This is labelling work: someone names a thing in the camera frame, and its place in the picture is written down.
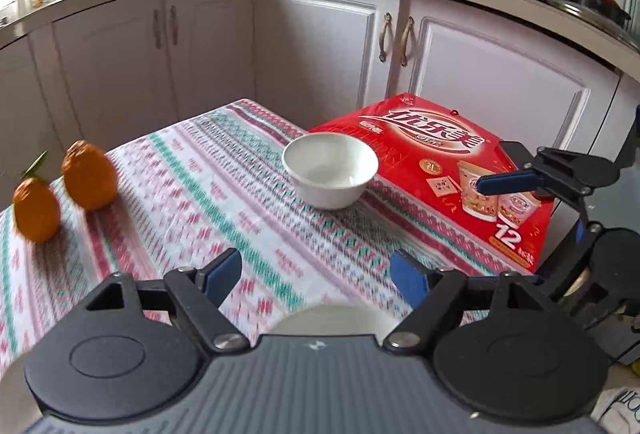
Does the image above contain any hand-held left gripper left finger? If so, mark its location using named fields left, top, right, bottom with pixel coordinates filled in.
left=86, top=247, right=251, bottom=353

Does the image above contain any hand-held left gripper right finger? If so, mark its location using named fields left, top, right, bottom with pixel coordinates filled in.
left=384, top=249, right=546, bottom=350

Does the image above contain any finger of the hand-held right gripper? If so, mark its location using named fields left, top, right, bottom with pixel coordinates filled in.
left=572, top=204, right=606, bottom=250
left=475, top=140, right=626, bottom=215

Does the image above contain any white bowl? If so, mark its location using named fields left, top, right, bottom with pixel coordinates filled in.
left=270, top=304, right=398, bottom=345
left=281, top=133, right=379, bottom=210

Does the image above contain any patterned tablecloth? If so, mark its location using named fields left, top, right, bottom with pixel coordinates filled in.
left=0, top=98, right=538, bottom=380

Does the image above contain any red carton box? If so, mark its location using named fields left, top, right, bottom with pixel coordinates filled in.
left=307, top=92, right=556, bottom=275

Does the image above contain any white printed bag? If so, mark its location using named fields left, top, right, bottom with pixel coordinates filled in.
left=590, top=384, right=640, bottom=434

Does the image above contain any bumpy orange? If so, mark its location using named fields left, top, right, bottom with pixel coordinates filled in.
left=61, top=139, right=118, bottom=212

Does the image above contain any orange with green leaf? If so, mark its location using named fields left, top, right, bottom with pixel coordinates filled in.
left=12, top=150, right=62, bottom=243

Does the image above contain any white kitchen cabinet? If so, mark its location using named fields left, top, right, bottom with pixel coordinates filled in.
left=0, top=0, right=640, bottom=275

